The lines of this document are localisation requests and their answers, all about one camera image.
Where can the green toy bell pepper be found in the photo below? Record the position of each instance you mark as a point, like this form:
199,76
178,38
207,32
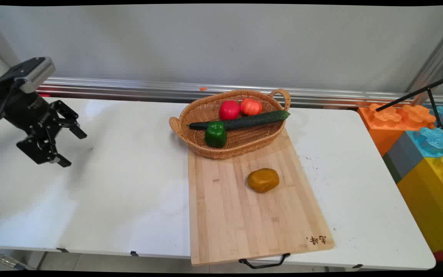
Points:
216,134

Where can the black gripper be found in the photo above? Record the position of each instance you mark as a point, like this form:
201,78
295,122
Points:
27,109

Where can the diagonal aluminium post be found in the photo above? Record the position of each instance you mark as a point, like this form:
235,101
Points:
435,57

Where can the dark green toy cucumber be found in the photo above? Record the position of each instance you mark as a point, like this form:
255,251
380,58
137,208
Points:
252,120

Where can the orange-red toy tomato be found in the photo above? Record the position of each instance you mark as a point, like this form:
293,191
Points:
251,106

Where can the yellow giant building block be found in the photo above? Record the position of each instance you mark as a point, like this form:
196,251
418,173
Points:
431,204

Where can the blue giant building block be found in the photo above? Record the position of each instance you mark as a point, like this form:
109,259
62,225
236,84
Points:
435,140

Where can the orange giant building block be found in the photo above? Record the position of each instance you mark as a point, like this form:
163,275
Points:
388,123

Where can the black tripod rods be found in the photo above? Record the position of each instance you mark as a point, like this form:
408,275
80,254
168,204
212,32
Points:
429,92

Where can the woven wicker basket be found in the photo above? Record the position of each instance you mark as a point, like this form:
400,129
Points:
240,142

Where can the grey giant building block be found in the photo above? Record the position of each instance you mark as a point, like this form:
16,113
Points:
402,157

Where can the metal table leg hinge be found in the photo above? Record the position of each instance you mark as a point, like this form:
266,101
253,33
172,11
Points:
4,260

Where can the red toy tomato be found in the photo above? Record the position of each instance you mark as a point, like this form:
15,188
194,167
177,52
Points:
229,110

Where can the yellow-brown toy potato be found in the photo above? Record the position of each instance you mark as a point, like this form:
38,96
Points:
263,180

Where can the horizontal aluminium rail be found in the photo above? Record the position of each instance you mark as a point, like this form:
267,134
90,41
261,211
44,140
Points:
129,89

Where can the wooden cutting board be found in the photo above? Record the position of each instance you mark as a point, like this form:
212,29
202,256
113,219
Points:
244,211

